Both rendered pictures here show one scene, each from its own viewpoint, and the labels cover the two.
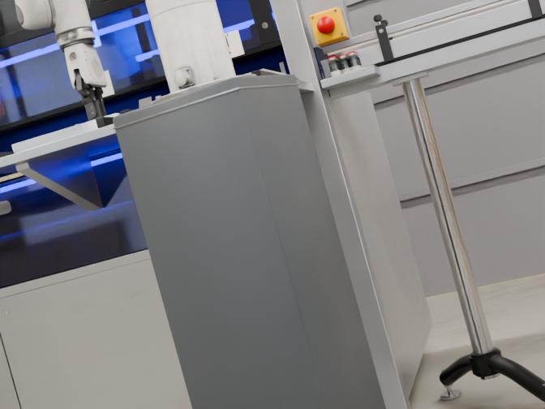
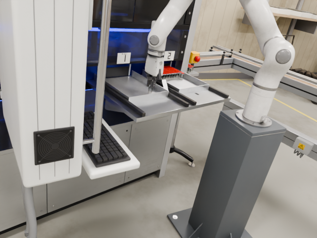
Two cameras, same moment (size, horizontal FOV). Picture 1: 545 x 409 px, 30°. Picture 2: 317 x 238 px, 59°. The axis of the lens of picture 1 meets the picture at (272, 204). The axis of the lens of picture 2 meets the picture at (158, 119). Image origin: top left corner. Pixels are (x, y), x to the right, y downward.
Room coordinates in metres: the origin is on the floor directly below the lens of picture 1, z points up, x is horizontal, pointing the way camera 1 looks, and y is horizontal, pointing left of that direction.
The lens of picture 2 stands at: (1.50, 1.48, 1.44)
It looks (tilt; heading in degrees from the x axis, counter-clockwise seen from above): 26 degrees down; 302
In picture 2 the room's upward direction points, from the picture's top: 10 degrees clockwise
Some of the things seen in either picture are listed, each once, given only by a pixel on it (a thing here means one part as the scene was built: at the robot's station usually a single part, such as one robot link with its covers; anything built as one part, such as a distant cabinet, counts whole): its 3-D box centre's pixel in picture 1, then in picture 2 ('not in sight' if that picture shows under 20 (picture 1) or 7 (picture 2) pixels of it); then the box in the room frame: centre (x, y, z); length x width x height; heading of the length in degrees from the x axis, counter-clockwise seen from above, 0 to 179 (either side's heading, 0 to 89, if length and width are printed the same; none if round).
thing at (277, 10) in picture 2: not in sight; (276, 9); (2.82, -3.55, 1.29); 0.38 x 0.36 x 0.10; 64
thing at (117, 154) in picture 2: not in sight; (94, 134); (2.24, 0.77, 0.82); 0.40 x 0.14 x 0.02; 159
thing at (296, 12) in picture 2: not in sight; (297, 12); (2.58, -4.05, 1.30); 0.39 x 0.37 x 0.10; 64
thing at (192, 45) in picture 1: (191, 44); (258, 103); (1.80, 0.06, 0.95); 0.19 x 0.19 x 0.18
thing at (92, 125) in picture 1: (95, 135); (130, 85); (2.42, 0.36, 0.90); 0.34 x 0.26 x 0.04; 167
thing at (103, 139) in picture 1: (153, 127); (161, 90); (2.31, 0.21, 0.87); 0.70 x 0.48 x 0.02; 77
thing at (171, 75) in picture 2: not in sight; (171, 75); (2.38, 0.02, 0.90); 0.18 x 0.02 x 0.05; 77
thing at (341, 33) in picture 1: (329, 27); (192, 56); (2.40, -0.24, 1.00); 0.08 x 0.07 x 0.07; 167
